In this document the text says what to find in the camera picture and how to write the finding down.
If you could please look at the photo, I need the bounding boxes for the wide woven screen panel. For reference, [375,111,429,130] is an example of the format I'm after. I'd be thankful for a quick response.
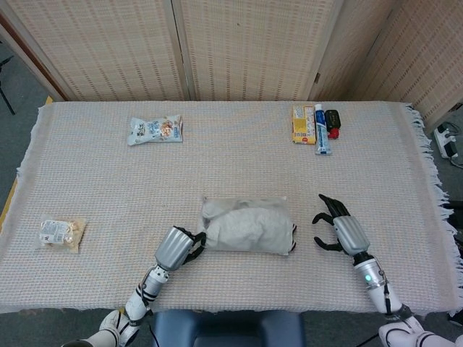
[0,0,193,103]

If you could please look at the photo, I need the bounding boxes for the narrow woven screen panel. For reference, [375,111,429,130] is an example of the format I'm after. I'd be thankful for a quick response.
[307,0,399,103]

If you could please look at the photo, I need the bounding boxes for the blue white snack packet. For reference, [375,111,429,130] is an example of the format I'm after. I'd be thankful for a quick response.
[127,114,184,147]

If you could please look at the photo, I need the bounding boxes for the white clothes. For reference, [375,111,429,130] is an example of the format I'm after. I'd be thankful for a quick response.
[200,197,299,254]

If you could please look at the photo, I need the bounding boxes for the woven fringed tablecloth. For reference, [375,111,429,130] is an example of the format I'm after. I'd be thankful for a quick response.
[0,100,463,315]

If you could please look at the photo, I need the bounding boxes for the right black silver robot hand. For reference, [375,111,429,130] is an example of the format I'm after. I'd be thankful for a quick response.
[312,193,371,257]

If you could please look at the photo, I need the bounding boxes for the black chair leg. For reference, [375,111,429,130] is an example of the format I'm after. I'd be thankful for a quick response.
[0,38,17,116]

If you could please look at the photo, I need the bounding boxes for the white power strip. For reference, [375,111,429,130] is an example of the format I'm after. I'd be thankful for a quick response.
[433,121,461,159]

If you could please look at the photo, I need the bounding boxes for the transparent plastic bag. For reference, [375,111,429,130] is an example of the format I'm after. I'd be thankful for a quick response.
[197,194,299,257]

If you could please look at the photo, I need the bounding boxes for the yellow biscuit pack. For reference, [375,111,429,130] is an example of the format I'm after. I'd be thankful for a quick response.
[291,104,318,146]

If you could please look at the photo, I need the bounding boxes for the woven screen panel with dot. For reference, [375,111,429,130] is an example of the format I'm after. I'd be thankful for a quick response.
[170,0,345,103]

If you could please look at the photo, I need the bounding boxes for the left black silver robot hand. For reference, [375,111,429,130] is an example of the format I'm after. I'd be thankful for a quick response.
[154,226,208,272]

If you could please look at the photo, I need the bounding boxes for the small black case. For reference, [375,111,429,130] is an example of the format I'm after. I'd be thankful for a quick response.
[323,109,343,130]

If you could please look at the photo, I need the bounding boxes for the angled woven screen panel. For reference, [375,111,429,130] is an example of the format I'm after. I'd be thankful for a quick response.
[372,0,463,124]

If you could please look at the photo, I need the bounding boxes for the clear snack packet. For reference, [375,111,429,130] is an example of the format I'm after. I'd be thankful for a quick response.
[38,215,89,254]

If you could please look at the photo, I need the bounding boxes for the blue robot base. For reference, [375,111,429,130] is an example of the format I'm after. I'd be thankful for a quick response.
[150,309,305,347]

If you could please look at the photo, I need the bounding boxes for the blue white toothpaste tube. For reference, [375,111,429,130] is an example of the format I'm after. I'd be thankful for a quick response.
[313,103,334,157]

